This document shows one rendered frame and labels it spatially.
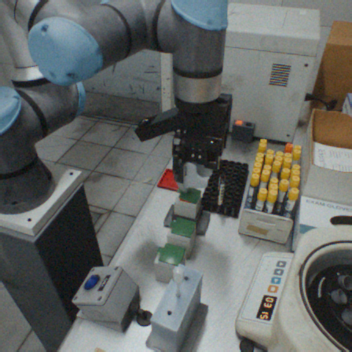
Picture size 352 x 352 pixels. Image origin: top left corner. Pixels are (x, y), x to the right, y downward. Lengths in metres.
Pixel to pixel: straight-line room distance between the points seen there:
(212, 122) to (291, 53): 0.41
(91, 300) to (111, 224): 1.39
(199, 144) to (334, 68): 0.84
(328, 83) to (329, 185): 0.67
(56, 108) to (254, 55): 0.50
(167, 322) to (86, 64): 0.35
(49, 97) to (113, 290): 0.42
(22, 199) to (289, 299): 0.55
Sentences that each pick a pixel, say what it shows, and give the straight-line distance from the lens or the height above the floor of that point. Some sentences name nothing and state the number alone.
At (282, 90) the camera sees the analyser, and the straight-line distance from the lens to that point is 0.92.
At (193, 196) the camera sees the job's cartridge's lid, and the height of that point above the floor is 0.96.
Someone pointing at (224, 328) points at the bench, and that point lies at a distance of 0.59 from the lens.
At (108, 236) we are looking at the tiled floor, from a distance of 1.86.
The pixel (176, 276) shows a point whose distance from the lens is 0.44.
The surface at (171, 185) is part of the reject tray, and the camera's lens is 0.79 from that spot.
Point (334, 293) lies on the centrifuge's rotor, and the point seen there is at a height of 0.98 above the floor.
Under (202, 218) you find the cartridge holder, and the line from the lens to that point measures 0.70.
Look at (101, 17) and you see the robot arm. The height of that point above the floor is 1.30.
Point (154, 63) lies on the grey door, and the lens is 2.43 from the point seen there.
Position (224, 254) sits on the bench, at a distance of 0.67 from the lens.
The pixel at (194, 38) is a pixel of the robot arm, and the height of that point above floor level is 1.27.
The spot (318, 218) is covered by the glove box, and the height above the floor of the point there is 0.94.
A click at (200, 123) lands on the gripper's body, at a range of 0.54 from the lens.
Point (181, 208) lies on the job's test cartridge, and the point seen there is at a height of 0.93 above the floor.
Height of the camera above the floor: 1.41
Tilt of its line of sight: 41 degrees down
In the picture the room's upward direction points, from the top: straight up
